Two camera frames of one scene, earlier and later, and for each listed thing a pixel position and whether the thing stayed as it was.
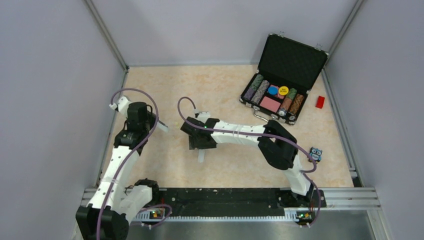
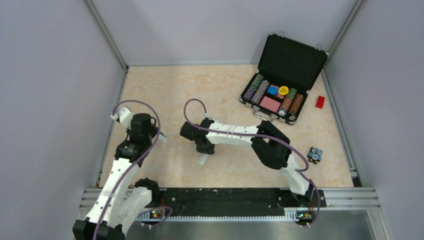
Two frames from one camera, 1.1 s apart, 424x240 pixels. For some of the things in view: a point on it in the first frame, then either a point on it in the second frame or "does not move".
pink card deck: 270,104 does not move
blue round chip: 273,90 does not move
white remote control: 162,126 → 162,138
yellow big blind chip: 283,90 does not move
